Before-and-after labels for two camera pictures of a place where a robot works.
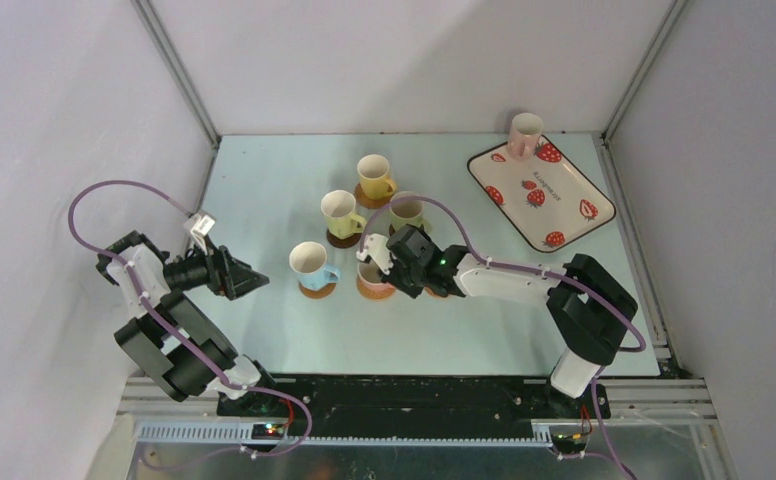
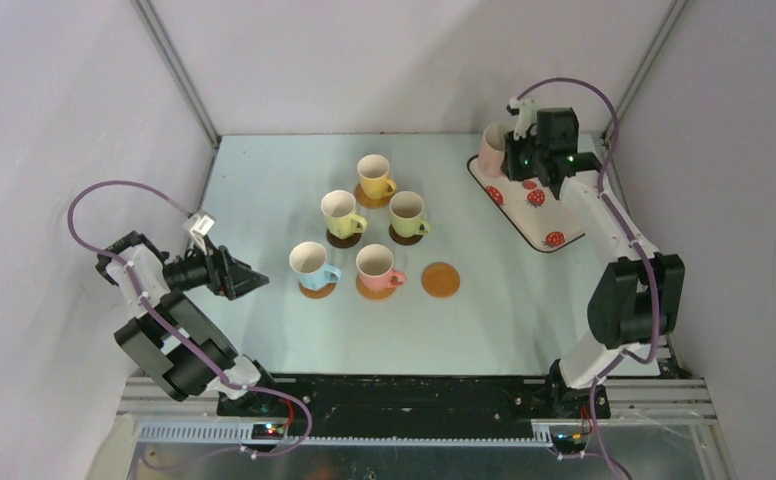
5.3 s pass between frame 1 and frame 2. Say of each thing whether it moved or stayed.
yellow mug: stayed
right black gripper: moved
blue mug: stayed
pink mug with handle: stayed
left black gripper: stayed
